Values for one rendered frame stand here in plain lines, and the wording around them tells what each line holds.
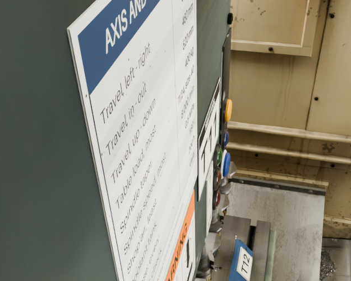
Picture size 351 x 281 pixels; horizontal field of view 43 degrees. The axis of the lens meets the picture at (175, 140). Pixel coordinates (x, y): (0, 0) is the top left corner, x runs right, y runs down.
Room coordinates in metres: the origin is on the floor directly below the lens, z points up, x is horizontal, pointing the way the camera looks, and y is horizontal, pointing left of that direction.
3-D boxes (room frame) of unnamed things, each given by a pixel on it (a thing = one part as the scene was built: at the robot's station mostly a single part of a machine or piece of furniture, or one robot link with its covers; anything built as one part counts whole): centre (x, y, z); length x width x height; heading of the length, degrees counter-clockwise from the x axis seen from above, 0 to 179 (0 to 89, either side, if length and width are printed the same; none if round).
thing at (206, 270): (0.51, -0.03, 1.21); 0.06 x 0.06 x 0.03
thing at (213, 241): (0.56, -0.05, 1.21); 0.07 x 0.05 x 0.01; 74
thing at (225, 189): (0.72, -0.09, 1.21); 0.06 x 0.06 x 0.03
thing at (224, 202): (0.67, -0.08, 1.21); 0.07 x 0.05 x 0.01; 74
